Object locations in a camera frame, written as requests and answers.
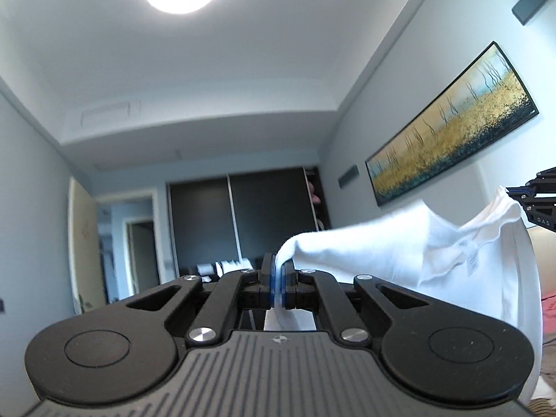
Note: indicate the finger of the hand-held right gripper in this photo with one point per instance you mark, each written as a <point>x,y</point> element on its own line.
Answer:
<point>538,203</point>
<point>521,191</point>

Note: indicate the dark rectangular wall panel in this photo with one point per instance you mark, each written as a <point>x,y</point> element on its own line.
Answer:
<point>348,177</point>
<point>534,2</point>

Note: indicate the beige room door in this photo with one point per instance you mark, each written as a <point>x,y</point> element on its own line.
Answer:
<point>87,243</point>

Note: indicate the white T-shirt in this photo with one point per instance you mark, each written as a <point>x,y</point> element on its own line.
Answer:
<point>391,247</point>

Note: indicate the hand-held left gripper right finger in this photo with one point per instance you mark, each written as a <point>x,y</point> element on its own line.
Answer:
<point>284,284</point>

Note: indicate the framed landscape painting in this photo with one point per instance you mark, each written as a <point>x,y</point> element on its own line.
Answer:
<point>456,130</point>

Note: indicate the dark sliding-door wardrobe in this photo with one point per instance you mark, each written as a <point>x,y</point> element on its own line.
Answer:
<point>269,217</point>

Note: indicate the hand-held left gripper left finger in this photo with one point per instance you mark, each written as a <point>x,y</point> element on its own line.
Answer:
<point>270,278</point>

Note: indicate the ceiling air vent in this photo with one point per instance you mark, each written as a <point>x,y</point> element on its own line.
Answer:
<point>110,114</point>

